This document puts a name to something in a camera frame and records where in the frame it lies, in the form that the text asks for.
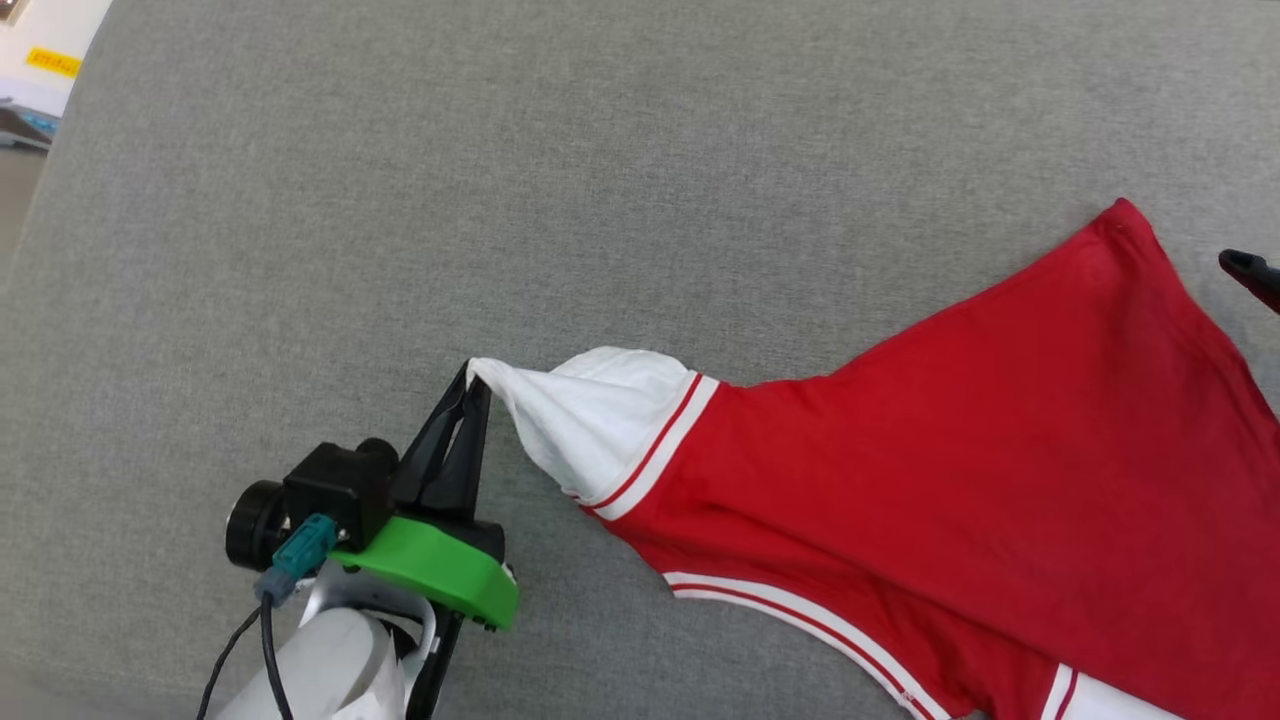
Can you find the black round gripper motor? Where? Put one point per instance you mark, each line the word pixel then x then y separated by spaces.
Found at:
pixel 255 525

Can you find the red and white basketball jersey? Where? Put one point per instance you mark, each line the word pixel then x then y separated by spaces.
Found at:
pixel 950 480

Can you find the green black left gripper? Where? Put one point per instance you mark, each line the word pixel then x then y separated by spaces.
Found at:
pixel 440 570

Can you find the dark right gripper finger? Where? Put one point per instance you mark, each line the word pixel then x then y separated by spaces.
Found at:
pixel 1255 275

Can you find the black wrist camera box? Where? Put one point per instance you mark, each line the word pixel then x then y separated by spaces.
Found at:
pixel 340 490

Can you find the grey flat device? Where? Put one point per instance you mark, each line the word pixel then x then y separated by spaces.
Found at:
pixel 22 128

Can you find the white cabinet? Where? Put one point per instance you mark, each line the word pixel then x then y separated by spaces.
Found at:
pixel 60 25

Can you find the yellow label sticker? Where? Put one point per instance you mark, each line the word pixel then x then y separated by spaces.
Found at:
pixel 53 62

